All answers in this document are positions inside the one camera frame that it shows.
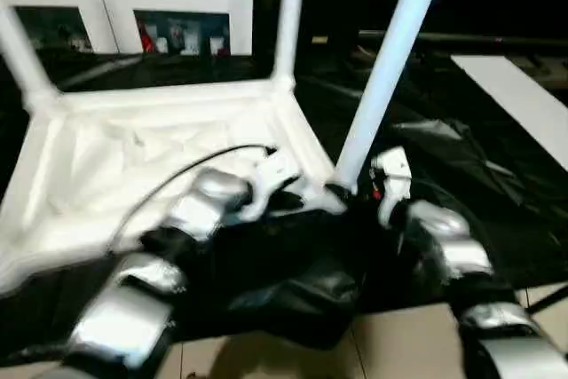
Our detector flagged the dark horizontal rail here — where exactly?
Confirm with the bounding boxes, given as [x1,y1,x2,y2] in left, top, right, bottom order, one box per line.
[359,29,568,51]

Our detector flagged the white plastic table leg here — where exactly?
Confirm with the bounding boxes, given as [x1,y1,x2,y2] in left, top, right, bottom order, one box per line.
[272,0,310,89]
[334,0,452,192]
[0,4,59,112]

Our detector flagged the black stand leg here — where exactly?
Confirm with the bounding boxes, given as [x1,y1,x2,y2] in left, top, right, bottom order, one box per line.
[527,283,568,314]

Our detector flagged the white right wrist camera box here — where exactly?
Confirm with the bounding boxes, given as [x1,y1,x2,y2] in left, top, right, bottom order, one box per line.
[367,146,413,227]

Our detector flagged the white flat panel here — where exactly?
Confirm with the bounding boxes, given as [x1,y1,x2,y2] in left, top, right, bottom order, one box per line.
[451,54,568,171]

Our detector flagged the white plastic table top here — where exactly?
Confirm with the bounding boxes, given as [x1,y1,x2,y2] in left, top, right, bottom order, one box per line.
[0,77,349,296]

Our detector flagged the black plastic mat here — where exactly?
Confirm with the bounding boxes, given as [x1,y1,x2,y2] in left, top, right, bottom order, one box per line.
[0,42,568,367]

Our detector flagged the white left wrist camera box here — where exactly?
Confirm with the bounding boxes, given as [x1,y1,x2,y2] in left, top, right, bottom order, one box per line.
[238,148,301,220]

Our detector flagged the white glass-door cabinet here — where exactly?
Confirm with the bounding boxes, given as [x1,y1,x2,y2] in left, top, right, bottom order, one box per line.
[0,0,255,57]

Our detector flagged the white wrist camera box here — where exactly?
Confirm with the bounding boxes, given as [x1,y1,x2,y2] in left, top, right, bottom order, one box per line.
[238,148,301,220]
[367,146,413,227]

